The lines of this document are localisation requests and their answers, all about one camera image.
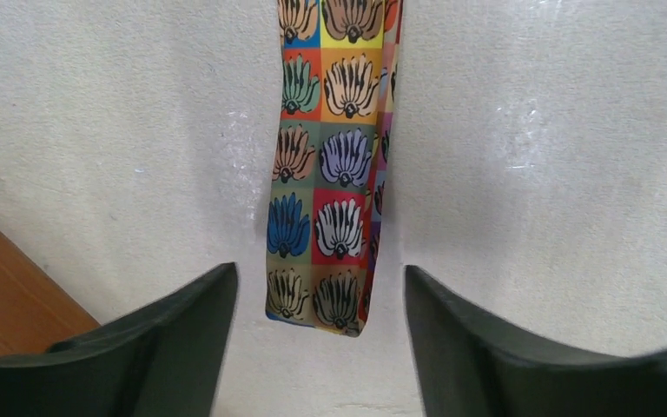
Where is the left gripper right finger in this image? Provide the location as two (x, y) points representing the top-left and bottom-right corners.
(404, 265), (667, 416)

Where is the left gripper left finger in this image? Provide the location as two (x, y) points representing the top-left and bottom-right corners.
(0, 262), (238, 416)

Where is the colourful patterned tie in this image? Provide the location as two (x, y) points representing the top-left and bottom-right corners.
(265, 1), (403, 337)

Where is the orange compartment tray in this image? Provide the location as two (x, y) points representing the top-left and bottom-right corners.
(0, 231), (99, 356)

